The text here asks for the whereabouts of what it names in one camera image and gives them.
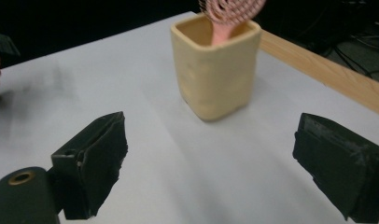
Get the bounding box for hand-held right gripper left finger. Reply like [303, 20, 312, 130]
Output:
[50, 111, 129, 220]

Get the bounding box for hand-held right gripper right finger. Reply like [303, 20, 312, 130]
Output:
[291, 112, 379, 224]

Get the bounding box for black floor cable bundle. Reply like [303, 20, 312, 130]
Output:
[331, 17, 379, 80]

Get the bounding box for yellow square cup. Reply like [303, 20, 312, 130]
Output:
[170, 12, 263, 122]

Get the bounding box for pink hairbrush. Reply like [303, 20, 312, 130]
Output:
[198, 0, 267, 47]

